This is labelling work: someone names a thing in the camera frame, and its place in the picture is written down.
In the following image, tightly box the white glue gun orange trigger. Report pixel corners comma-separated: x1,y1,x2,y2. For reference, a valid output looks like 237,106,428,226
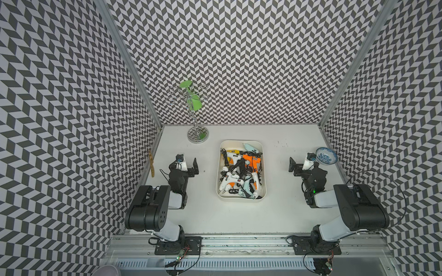
252,172,261,199

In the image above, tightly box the small white glue gun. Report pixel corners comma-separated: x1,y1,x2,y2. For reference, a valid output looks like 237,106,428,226
227,152,242,166

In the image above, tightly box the white glue gun grey handle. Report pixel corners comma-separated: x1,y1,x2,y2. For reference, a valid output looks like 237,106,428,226
218,172,245,194

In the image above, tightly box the mint green glue gun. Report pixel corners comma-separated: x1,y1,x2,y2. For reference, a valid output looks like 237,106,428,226
243,143,260,154

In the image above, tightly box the blue white ceramic bowl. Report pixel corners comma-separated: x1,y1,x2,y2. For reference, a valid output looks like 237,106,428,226
315,147,338,165

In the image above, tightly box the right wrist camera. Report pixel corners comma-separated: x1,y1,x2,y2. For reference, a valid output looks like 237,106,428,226
302,152,317,171

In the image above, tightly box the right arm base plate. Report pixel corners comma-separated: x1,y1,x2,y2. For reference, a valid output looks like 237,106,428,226
290,236,342,255

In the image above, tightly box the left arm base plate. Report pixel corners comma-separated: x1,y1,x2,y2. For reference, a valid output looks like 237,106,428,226
154,236,203,256

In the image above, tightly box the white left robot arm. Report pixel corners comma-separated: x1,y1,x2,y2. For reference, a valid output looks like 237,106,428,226
124,154,199,244

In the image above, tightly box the yellow hot glue gun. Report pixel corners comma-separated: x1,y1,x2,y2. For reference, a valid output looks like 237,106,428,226
226,149,242,155

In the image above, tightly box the cream plastic storage box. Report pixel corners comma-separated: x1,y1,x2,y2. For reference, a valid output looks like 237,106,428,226
215,140,268,203

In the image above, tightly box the orange hot glue gun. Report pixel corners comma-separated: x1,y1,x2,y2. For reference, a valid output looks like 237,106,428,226
242,154,261,173

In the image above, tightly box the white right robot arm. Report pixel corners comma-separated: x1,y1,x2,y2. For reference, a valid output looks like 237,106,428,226
288,158,390,247

